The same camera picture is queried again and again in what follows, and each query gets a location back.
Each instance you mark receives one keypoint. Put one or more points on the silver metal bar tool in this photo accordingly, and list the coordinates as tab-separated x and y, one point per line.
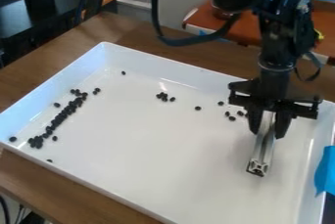
264	151

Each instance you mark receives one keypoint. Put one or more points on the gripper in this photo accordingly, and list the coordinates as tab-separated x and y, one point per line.
272	96

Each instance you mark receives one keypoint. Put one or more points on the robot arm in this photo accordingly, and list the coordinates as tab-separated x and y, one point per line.
279	12

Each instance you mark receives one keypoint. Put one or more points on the black chair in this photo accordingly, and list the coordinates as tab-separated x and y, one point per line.
52	3

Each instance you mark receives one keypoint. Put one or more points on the pile of black bits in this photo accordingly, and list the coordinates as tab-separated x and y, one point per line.
61	115
165	97
229	110

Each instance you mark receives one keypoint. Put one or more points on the blue tape strip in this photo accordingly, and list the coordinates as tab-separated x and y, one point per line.
325	170

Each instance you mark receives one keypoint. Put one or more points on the white tray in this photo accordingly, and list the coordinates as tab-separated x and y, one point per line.
174	136

